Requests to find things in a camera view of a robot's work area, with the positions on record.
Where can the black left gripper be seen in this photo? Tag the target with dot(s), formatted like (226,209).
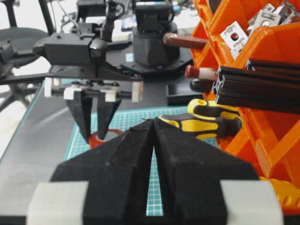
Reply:
(80,105)

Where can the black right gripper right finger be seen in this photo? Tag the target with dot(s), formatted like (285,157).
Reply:
(210,187)

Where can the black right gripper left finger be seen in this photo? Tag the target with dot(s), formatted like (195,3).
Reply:
(102,186)

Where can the red vinyl tape roll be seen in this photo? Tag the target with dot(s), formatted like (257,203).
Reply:
(95,141)

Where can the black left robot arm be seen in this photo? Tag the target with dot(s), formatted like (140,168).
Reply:
(72,65)

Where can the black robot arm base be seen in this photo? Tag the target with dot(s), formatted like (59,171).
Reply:
(154,19)

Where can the green cutting mat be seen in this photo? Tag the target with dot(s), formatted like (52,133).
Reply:
(124,120)

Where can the large yellow black screwdriver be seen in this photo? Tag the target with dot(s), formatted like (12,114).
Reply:
(203,127)

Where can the small yellow black screwdriver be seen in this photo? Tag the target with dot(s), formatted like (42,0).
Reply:
(212,109)

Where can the orange bin with screwdrivers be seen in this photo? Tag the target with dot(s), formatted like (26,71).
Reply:
(241,146)

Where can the black tray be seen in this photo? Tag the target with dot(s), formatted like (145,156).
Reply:
(181,94)

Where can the orange bin top left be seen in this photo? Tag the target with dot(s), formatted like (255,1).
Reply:
(275,137)

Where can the black office chair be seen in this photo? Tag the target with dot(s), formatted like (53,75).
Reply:
(16,45)

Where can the orange bin top right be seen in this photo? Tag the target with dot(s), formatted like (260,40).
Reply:
(288,195)

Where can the black aluminium extrusion upper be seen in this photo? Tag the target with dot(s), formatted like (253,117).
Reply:
(277,90)

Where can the black aluminium extrusion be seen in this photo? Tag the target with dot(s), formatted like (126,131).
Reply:
(277,90)
(254,63)

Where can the black aluminium extrusion lower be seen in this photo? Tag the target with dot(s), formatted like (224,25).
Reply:
(254,63)

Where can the silver corner brackets pile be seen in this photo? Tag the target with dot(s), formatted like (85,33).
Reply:
(269,16)

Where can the orange bin with brackets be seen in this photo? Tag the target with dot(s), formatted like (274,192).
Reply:
(256,29)

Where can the black tool handle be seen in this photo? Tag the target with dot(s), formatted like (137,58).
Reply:
(199,85)

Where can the red wooden tool handle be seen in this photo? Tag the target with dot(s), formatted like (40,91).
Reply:
(204,73)

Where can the brown wooden tool handle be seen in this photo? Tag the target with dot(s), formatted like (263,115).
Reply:
(185,41)

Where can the orange bin with wooden handles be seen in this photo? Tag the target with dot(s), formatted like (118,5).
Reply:
(204,58)

